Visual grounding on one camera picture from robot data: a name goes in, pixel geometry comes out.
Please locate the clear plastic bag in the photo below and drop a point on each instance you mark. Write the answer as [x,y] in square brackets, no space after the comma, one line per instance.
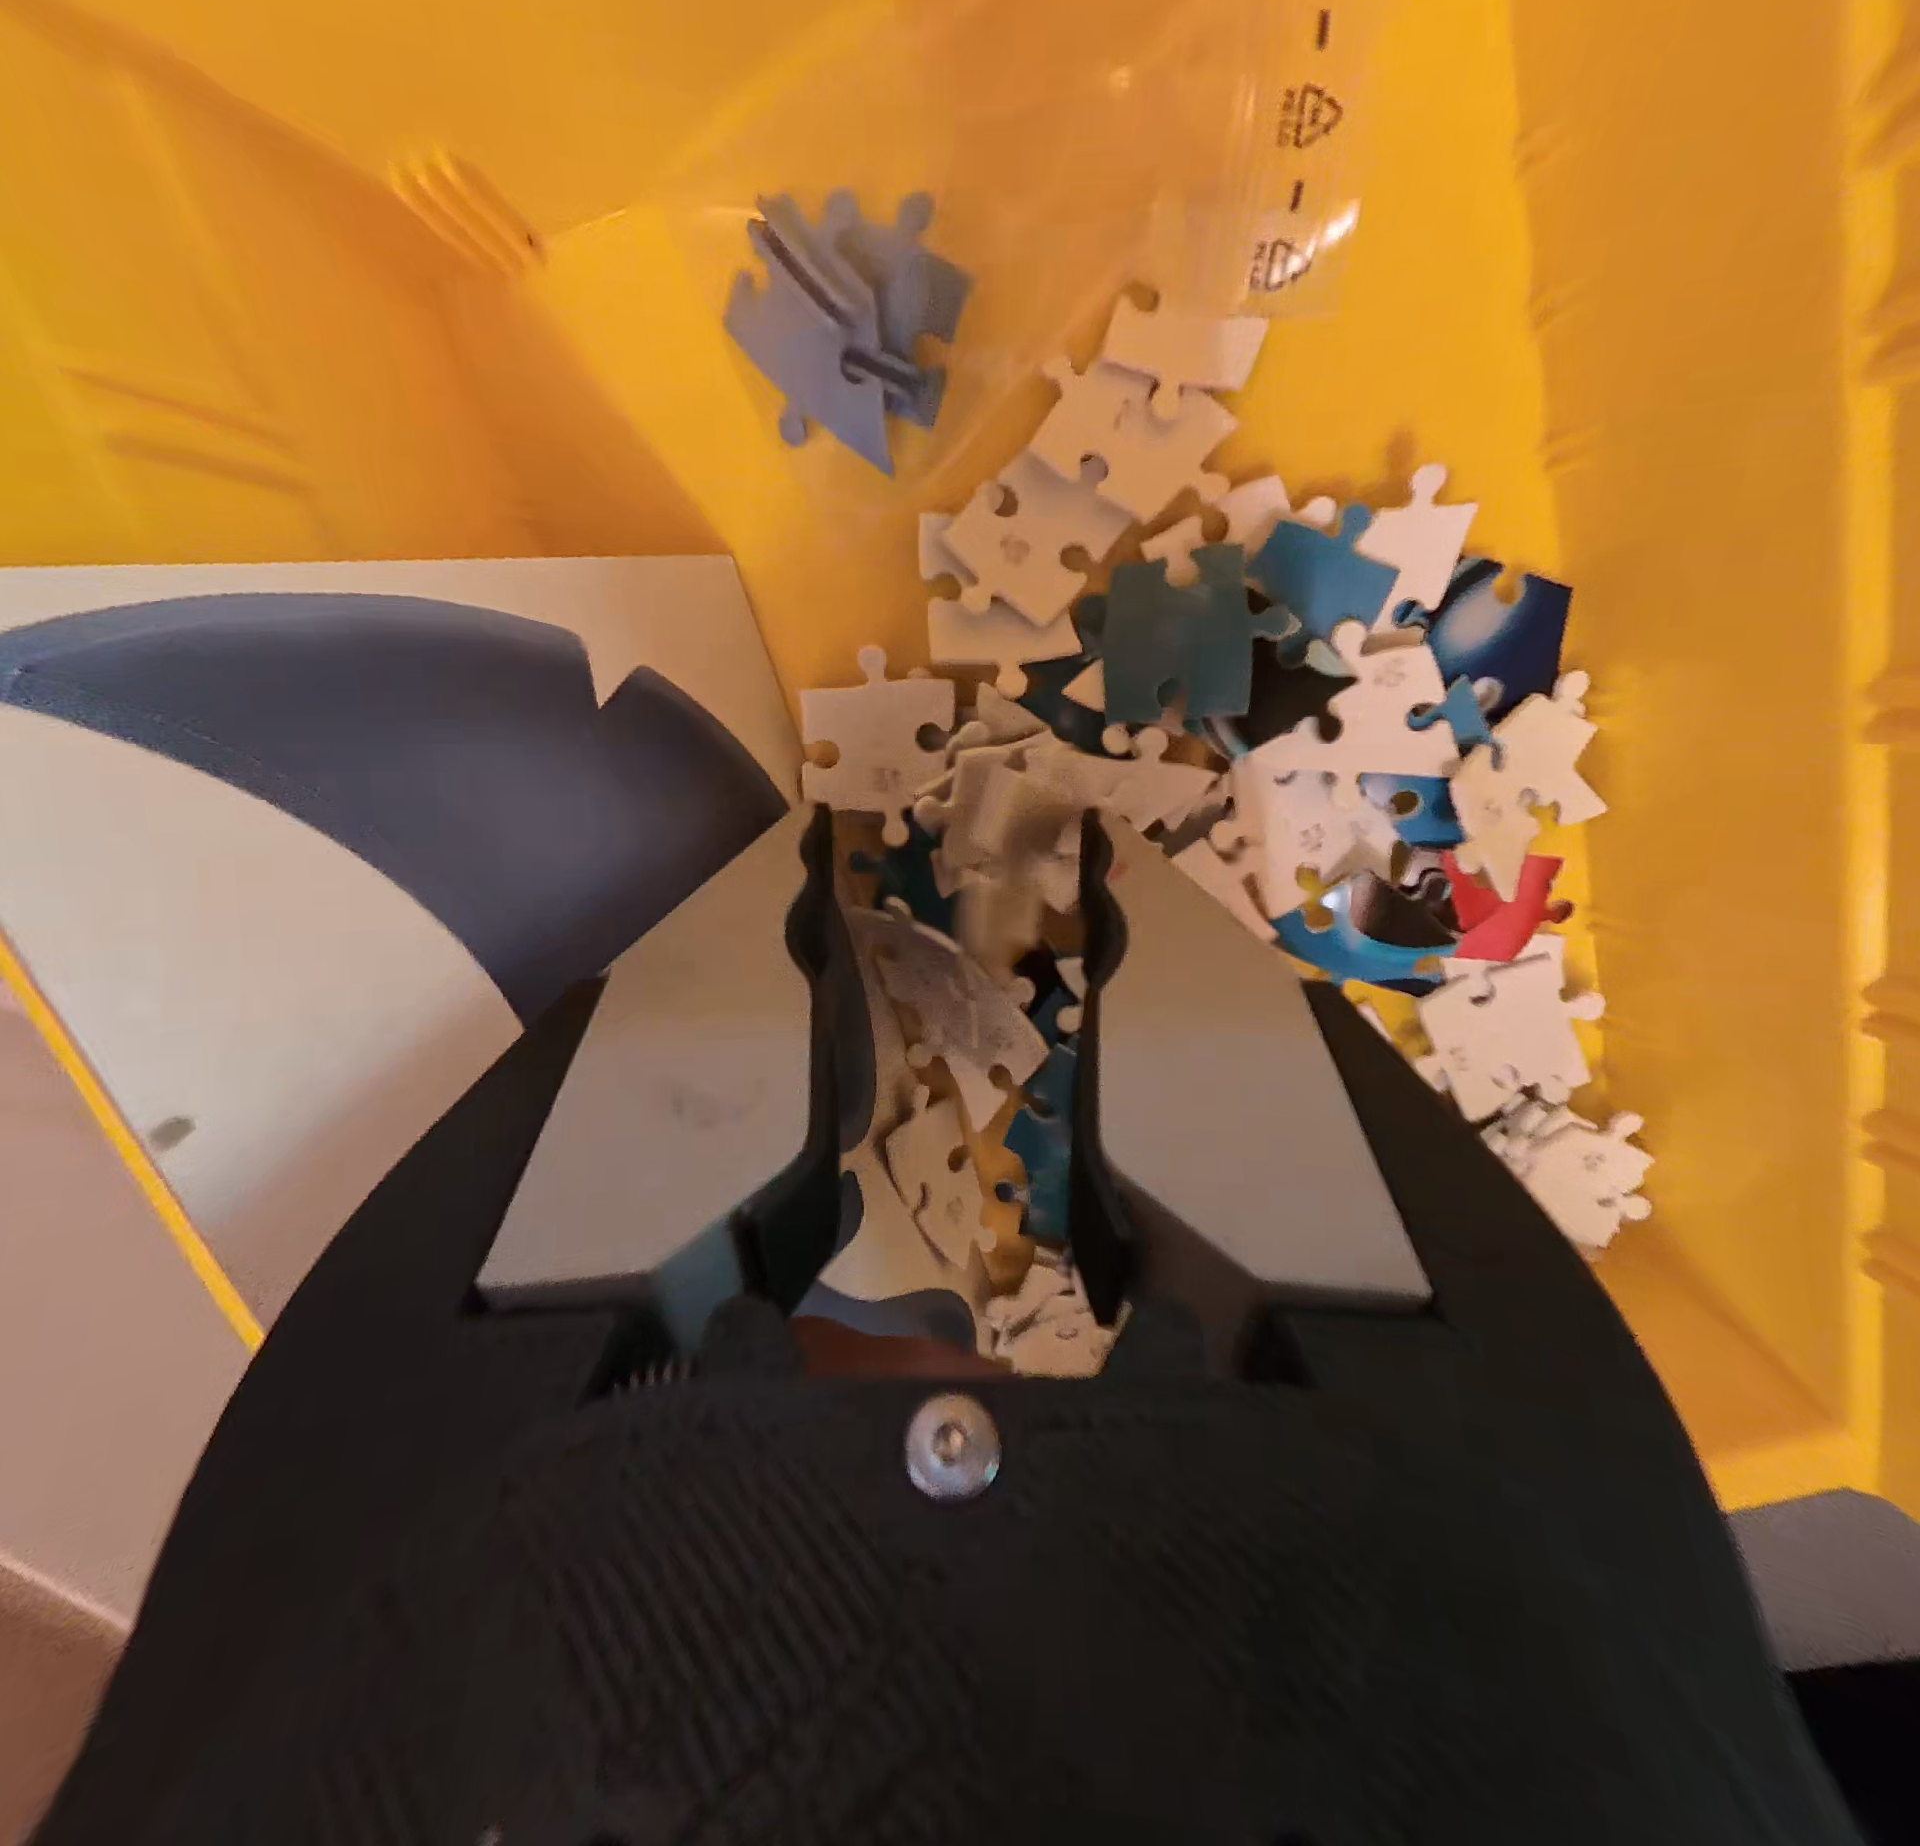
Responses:
[1080,106]

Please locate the pile of puzzle pieces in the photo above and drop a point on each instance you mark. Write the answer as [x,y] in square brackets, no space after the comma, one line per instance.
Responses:
[1348,766]

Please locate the white card with blue ears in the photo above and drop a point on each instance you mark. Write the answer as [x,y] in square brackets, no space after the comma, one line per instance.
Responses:
[225,900]

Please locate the yellow plastic bin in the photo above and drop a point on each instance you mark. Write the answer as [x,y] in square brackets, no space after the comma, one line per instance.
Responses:
[1681,301]

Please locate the pale blue puzzle piece cluster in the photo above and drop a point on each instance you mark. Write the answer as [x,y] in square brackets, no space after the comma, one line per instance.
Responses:
[841,332]

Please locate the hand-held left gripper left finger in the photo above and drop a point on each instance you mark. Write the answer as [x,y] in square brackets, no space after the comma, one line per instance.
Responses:
[661,1095]

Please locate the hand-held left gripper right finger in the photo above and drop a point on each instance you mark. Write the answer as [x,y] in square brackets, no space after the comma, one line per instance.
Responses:
[1244,1110]

